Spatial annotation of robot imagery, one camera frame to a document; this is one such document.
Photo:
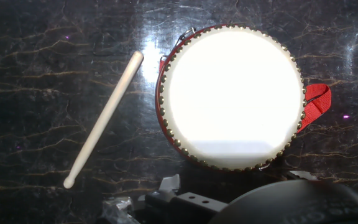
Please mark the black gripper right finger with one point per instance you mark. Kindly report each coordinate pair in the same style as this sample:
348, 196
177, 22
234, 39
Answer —
301, 175

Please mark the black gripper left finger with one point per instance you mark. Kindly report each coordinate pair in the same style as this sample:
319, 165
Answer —
191, 207

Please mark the pale wooden drumstick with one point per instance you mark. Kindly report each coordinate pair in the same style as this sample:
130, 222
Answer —
104, 118

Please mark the red drum with white head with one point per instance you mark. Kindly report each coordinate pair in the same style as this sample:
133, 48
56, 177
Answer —
235, 93

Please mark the dark marble pattern mat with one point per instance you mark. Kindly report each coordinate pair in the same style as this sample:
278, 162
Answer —
42, 93

